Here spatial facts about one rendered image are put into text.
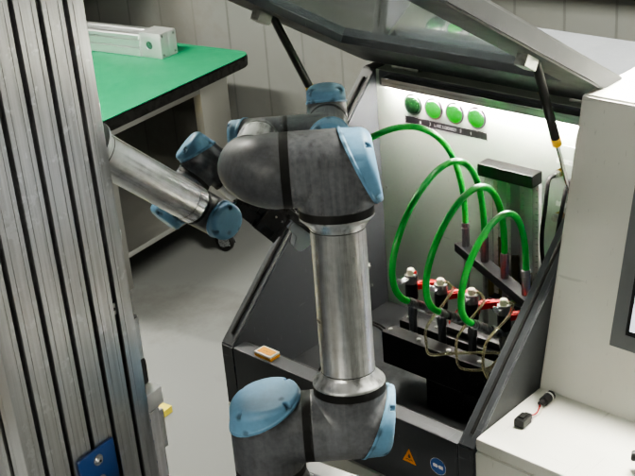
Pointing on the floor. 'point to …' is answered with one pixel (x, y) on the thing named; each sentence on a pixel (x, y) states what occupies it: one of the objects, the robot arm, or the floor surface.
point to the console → (592, 264)
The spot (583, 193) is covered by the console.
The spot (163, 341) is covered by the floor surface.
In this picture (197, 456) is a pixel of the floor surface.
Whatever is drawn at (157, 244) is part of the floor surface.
